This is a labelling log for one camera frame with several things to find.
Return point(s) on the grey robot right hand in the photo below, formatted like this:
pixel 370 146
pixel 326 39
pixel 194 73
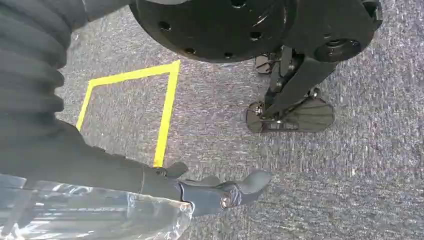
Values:
pixel 82 165

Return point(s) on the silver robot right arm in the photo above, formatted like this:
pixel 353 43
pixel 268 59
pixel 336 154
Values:
pixel 30 59

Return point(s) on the yellow floor tape square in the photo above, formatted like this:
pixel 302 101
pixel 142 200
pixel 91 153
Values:
pixel 167 116

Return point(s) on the black robot right leg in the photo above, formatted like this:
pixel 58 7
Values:
pixel 215 26

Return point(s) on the black robot right foot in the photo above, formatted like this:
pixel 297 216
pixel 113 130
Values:
pixel 308 116

